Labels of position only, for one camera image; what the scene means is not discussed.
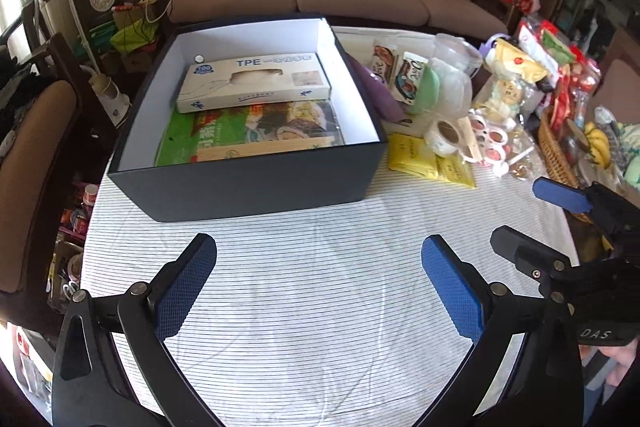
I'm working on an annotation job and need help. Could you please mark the yellow snack bag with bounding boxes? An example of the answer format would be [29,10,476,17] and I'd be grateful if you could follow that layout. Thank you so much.
[492,39,548,82]

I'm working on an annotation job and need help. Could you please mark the pink plastic basket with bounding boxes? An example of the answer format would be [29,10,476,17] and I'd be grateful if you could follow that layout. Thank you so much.
[60,182,101,248]

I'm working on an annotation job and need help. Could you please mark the pile of snack packets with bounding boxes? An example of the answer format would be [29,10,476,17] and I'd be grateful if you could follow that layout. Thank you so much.
[517,19,601,128]

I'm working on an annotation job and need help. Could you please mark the white glove box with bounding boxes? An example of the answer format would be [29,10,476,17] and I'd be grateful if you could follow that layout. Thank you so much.
[176,53,332,114]

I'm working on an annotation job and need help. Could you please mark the wicker basket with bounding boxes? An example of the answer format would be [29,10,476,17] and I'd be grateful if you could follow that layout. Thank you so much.
[537,109,596,223]

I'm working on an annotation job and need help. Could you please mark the green round lid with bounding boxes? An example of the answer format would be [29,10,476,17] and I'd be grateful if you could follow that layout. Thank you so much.
[407,69,441,115]

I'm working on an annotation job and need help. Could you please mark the tape roll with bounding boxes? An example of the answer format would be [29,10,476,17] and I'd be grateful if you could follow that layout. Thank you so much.
[424,119,463,156]

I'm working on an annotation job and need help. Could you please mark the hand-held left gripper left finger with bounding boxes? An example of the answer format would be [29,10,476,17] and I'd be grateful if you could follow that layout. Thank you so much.
[51,233,218,427]

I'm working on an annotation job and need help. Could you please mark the striped cloth covered desktop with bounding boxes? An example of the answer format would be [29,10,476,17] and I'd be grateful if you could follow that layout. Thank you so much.
[80,24,583,427]

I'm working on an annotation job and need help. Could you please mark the clear plastic cup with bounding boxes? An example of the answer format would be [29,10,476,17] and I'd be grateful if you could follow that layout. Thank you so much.
[434,67,473,120]

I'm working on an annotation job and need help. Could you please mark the purple pouch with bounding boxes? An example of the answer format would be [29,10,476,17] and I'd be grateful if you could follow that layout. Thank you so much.
[347,54,403,122]

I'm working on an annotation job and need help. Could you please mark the wrapped chopsticks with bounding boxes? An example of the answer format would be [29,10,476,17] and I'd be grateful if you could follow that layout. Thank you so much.
[457,117,488,162]

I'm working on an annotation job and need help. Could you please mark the purple plastic jug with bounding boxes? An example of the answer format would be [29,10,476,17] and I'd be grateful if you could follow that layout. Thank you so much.
[480,34,511,58]

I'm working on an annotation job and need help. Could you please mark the yellow packet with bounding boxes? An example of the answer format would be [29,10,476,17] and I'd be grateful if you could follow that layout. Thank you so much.
[435,154,477,190]
[389,133,441,180]

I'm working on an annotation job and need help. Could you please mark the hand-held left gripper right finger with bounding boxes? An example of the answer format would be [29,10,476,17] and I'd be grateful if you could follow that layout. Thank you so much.
[415,234,586,427]

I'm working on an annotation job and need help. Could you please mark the wooden chair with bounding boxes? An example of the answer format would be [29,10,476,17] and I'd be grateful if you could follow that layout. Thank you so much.
[0,32,131,308]

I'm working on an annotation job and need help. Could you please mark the clear bag of biscuits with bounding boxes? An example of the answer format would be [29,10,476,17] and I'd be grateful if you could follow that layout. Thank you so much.
[487,77,526,112]

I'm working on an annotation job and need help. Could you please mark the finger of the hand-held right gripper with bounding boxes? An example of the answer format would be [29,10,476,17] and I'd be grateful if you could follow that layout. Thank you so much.
[490,225,572,296]
[532,177,640,239]

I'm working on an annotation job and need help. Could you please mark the white small appliance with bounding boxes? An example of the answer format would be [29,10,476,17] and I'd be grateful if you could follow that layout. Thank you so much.
[89,72,132,128]

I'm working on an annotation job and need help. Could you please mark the small brown box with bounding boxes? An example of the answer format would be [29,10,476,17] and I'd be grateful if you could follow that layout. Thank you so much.
[472,67,496,95]

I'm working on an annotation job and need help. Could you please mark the pink jelly cups pack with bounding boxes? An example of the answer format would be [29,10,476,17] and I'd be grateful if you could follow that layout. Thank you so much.
[470,114,512,165]

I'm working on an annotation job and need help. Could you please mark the green seaweed packet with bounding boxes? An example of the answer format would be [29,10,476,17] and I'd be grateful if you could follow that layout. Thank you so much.
[154,101,346,166]

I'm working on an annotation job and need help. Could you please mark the dark blue storage box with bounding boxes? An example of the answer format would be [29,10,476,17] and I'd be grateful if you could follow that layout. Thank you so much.
[107,13,390,223]

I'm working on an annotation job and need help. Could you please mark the chocolate packet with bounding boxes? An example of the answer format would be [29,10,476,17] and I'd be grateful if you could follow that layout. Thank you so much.
[392,52,428,102]
[370,39,401,85]

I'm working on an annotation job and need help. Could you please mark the green bag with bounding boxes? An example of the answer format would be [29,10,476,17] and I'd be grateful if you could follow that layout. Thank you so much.
[110,19,163,55]

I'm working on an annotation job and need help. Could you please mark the bananas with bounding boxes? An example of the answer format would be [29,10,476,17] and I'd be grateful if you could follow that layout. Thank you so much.
[584,122,613,168]

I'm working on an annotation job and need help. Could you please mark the clear plastic tub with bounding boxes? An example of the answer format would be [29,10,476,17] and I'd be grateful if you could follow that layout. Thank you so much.
[432,33,483,80]

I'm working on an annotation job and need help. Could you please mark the person's right hand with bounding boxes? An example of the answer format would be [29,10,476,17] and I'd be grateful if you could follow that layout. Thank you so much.
[600,343,640,388]

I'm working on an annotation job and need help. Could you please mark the bamboo sushi mat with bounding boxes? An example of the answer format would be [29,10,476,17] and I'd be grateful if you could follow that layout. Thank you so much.
[197,134,346,162]

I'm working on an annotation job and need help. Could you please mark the cardboard box with tape rolls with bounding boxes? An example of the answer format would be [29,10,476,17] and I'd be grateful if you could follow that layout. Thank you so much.
[47,239,87,313]

